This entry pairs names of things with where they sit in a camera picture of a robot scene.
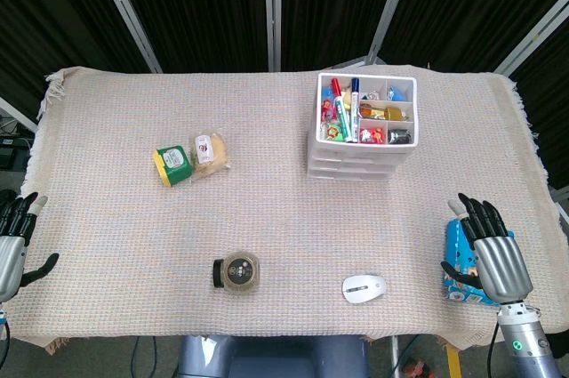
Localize gold foil packet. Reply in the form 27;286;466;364
384;106;411;123

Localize blue snack packet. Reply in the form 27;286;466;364
443;219;517;307

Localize glass jar black lid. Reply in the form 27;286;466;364
212;251;261;294

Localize black binder clips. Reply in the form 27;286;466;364
389;128;413;146

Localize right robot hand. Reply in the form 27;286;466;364
440;193;533;306

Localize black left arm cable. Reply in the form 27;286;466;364
0;318;12;373

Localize black floor cable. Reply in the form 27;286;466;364
131;335;157;378

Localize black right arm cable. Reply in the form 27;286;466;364
485;323;502;378

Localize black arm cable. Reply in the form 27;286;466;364
485;323;502;378
0;318;12;373

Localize white plastic drawer organizer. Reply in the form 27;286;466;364
306;71;420;182

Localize metal table leg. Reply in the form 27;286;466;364
389;335;400;378

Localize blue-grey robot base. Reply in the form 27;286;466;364
177;335;370;378

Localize beige woven tablecloth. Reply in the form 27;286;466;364
20;65;557;355

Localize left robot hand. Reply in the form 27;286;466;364
0;192;60;303

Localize brown candy wrapper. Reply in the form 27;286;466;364
360;103;386;120

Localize black floor equipment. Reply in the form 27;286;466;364
0;116;33;170

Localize red capped marker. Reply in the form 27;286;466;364
331;77;353;142

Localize green floor cable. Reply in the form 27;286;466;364
398;334;421;364

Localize clear plastic drawer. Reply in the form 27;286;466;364
308;158;397;172

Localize red cartoon sticker pack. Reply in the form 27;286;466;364
360;127;386;144

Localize clear bag of crackers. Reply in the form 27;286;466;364
189;132;233;181

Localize blue capped marker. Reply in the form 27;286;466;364
349;77;362;144

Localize red candy packet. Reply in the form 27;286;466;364
320;86;339;124

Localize green container yellow lid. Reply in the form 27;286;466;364
152;144;195;188

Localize white computer mouse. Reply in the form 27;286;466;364
341;274;387;306

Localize grey screen frame post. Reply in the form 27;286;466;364
261;0;284;72
493;0;569;76
366;0;419;68
87;0;164;74
0;96;39;133

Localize red floor object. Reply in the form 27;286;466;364
401;360;431;378

